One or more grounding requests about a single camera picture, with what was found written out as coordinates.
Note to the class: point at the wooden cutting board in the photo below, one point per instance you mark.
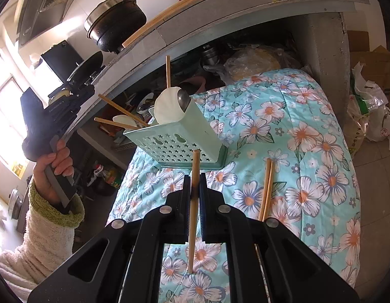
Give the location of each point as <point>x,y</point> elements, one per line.
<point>128,42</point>

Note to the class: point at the black cooking pot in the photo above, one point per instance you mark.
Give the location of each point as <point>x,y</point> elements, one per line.
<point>119,26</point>

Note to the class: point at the cooking oil bottle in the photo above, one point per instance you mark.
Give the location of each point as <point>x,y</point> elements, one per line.
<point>108,176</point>

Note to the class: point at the bright window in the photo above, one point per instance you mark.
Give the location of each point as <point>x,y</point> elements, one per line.
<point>8,101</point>

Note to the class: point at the steel pot lid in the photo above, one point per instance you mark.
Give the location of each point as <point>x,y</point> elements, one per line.
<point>106,8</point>

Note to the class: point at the steel range hood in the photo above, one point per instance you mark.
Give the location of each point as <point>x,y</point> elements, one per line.
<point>46,3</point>

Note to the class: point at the white printed plastic sack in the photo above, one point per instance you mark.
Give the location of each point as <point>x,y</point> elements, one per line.
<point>362,107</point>

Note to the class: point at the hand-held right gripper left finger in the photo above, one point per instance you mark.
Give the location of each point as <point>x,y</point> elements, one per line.
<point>186,208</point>

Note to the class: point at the clear bag of yellow food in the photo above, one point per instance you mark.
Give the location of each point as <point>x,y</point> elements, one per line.
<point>255,61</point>

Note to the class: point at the large metal spoon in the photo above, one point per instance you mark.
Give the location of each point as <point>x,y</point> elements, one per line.
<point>184,99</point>

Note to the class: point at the wooden chopstick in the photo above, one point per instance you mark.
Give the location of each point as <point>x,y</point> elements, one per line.
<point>269,180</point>
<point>116,123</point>
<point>122,109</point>
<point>265,189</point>
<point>168,72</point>
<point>195,170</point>

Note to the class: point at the tall black appliance box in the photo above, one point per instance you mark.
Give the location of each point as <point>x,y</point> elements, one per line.
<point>60,56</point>

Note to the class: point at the pile of ceramic bowls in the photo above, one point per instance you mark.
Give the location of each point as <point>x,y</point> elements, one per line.
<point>143,102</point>

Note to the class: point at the green plastic utensil holder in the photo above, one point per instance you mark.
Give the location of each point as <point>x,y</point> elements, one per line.
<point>176,142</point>

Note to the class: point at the person's left hand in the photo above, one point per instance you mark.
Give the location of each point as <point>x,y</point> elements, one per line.
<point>62,161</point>

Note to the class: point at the large white plastic spoon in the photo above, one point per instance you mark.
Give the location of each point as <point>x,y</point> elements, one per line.
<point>166,107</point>

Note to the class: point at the steel lidded pot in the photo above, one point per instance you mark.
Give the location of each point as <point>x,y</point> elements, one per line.
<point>15,203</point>

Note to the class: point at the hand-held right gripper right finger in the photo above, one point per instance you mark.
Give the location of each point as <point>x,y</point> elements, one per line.
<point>204,211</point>

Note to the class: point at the black wok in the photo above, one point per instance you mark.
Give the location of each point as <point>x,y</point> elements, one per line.
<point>87,64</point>

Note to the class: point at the pink bowl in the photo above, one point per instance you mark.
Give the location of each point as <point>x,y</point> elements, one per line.
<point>195,85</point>

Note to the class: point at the crumpled white plastic bag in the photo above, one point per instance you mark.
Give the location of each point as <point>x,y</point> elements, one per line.
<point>384,126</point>

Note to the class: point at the floral blanket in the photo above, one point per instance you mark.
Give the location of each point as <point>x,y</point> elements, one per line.
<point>308,164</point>

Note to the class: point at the stack of steel pots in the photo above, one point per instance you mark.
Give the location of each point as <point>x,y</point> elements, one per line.
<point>210,56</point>

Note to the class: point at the grey kitchen counter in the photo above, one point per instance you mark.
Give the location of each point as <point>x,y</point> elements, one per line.
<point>245,12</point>

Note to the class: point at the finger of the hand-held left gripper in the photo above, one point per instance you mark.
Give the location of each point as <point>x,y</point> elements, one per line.
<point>81,93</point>

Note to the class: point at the cardboard box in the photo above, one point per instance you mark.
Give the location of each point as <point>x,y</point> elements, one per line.
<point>371,53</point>

